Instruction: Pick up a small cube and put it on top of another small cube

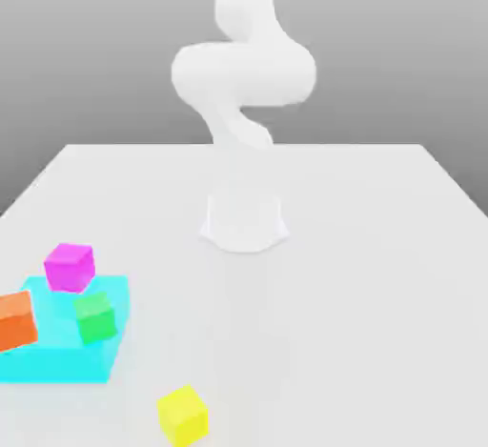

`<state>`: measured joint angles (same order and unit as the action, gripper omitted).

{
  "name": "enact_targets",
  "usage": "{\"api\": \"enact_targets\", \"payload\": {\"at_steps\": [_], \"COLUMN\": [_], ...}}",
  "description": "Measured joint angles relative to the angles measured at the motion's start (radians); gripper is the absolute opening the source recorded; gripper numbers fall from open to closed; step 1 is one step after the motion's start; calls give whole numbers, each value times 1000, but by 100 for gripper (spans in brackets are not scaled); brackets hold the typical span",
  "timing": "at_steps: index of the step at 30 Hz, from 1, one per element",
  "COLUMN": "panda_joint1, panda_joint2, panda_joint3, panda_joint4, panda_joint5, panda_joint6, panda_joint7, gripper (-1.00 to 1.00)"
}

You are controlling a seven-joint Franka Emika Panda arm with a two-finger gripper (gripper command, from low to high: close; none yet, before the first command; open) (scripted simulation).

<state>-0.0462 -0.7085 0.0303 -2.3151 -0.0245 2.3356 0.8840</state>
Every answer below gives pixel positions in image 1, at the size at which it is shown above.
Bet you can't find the small magenta cube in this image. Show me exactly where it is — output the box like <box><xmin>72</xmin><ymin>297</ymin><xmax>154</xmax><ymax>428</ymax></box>
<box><xmin>43</xmin><ymin>242</ymin><xmax>96</xmax><ymax>295</ymax></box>

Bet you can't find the small green cube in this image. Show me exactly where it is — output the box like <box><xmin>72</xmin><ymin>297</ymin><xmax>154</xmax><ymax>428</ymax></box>
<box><xmin>72</xmin><ymin>291</ymin><xmax>118</xmax><ymax>345</ymax></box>

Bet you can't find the small yellow cube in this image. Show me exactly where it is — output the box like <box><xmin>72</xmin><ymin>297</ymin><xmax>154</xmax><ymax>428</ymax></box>
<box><xmin>156</xmin><ymin>384</ymin><xmax>210</xmax><ymax>447</ymax></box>

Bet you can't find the small orange cube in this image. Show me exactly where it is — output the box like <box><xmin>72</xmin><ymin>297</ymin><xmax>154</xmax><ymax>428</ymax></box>
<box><xmin>0</xmin><ymin>290</ymin><xmax>40</xmax><ymax>353</ymax></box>

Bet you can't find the large cyan box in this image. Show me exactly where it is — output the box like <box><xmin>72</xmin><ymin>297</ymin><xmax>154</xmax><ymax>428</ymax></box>
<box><xmin>0</xmin><ymin>274</ymin><xmax>131</xmax><ymax>385</ymax></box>

